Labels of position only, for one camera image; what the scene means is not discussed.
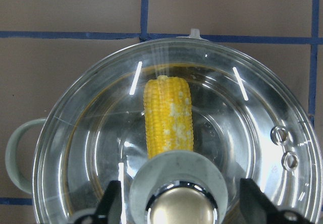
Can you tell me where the yellow corn cob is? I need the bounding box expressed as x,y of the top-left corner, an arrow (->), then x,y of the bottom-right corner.
143,75 -> 194,159

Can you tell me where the glass pot lid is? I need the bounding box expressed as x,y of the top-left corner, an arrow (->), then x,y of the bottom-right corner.
32,36 -> 322,224

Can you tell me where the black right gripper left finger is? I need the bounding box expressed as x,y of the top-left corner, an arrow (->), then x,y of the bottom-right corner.
73,180 -> 122,223

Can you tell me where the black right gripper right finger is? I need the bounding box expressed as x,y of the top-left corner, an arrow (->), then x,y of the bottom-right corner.
239,178 -> 322,223

